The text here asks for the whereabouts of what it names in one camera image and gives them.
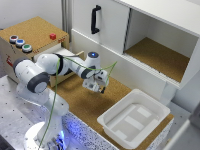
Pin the white cabinet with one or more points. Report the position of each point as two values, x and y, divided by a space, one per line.
156 56

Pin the wooden drawer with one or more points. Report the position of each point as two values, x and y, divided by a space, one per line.
75 53

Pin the white sliding door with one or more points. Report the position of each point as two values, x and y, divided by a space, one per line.
111 23

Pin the wooden drawer box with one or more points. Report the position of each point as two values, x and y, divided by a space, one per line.
33 31

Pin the green button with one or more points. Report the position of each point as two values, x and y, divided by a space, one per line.
27 47

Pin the red button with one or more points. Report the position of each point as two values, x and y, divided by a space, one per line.
13 38

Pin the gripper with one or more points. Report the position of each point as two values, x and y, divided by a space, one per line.
90 83

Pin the blue button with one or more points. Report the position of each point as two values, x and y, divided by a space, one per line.
20 42

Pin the white plastic box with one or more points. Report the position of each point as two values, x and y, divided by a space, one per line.
135 120

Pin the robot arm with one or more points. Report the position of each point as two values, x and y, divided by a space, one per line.
31 71

